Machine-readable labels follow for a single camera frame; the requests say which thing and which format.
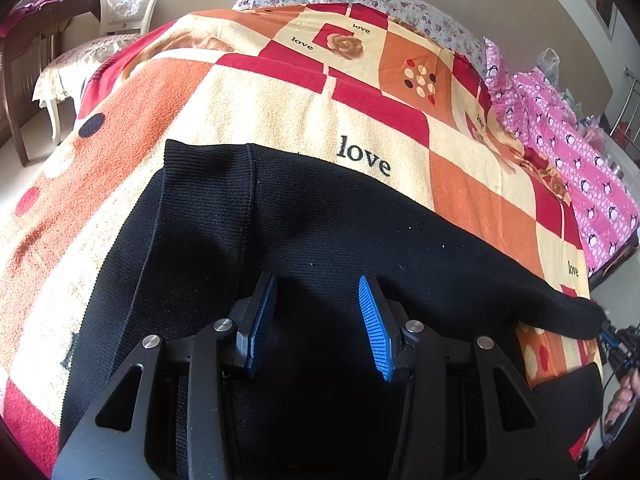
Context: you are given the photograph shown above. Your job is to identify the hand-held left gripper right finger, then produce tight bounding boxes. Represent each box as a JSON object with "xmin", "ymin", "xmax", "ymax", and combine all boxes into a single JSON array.
[{"xmin": 358, "ymin": 274, "xmax": 581, "ymax": 480}]

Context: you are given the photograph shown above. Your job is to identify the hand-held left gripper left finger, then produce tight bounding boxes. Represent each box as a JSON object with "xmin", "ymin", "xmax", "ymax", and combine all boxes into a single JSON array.
[{"xmin": 52, "ymin": 270, "xmax": 279, "ymax": 480}]

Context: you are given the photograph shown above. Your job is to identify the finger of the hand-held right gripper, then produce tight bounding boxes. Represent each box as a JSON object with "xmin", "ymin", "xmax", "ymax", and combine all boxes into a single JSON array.
[{"xmin": 597, "ymin": 322, "xmax": 626, "ymax": 361}]

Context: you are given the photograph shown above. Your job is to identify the black knit pants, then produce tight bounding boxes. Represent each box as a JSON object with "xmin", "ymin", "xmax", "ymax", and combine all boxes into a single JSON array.
[{"xmin": 59, "ymin": 140, "xmax": 608, "ymax": 480}]

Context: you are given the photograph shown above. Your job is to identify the pink penguin print quilt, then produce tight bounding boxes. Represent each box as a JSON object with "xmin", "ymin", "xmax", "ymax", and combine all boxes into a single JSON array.
[{"xmin": 500, "ymin": 67, "xmax": 640, "ymax": 286}]

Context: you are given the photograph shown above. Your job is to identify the metal stair railing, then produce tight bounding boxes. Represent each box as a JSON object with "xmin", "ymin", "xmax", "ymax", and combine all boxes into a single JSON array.
[{"xmin": 607, "ymin": 67, "xmax": 640, "ymax": 161}]

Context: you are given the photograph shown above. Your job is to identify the orange red checked blanket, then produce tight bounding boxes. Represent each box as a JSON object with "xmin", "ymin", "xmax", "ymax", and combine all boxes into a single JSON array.
[{"xmin": 0, "ymin": 2, "xmax": 603, "ymax": 480}]

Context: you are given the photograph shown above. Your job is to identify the clear plastic bag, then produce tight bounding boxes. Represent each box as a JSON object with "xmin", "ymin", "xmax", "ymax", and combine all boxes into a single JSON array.
[{"xmin": 537, "ymin": 47, "xmax": 562, "ymax": 86}]

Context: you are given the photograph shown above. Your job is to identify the pink penguin print pillow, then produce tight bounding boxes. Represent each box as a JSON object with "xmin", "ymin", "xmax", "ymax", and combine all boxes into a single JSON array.
[{"xmin": 482, "ymin": 40, "xmax": 517, "ymax": 103}]

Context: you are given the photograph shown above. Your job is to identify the large floral pillow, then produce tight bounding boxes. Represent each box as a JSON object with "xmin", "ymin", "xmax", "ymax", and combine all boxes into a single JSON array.
[{"xmin": 304, "ymin": 0, "xmax": 488, "ymax": 78}]

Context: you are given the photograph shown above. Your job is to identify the white ornate chair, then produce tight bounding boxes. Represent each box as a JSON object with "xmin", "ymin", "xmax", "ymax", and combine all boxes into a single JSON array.
[{"xmin": 32, "ymin": 0, "xmax": 171, "ymax": 146}]

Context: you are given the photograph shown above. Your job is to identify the dark wooden chair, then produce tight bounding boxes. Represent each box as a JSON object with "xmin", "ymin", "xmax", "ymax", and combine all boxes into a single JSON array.
[{"xmin": 0, "ymin": 0, "xmax": 108, "ymax": 168}]

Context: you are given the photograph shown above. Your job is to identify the magenta cloth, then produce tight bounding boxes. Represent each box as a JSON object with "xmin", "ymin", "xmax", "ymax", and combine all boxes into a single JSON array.
[{"xmin": 0, "ymin": 0, "xmax": 66, "ymax": 37}]

